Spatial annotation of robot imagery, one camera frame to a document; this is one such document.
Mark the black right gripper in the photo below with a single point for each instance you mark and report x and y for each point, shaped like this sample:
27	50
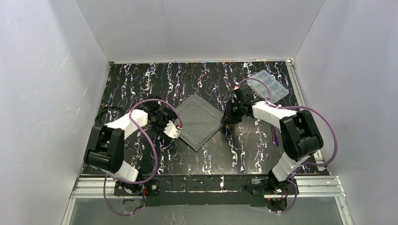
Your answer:
232	111

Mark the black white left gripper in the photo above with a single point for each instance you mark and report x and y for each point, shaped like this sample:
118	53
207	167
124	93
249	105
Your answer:
162	116

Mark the grey fabric napkin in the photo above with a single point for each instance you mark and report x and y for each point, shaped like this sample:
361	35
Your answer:
200	120

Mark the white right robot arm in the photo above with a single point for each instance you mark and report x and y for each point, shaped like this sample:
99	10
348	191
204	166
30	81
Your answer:
300	135

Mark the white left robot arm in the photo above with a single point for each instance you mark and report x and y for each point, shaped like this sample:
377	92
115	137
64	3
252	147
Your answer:
105	147

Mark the clear plastic screw box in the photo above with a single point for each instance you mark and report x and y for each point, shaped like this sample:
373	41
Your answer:
277	90

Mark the purple metal spoon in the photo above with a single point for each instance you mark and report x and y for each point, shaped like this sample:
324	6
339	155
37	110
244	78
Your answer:
274	136

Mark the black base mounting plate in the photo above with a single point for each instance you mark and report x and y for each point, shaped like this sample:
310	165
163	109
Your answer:
249	190

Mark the aluminium front frame rail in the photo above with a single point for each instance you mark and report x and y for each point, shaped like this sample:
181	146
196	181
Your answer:
97	187

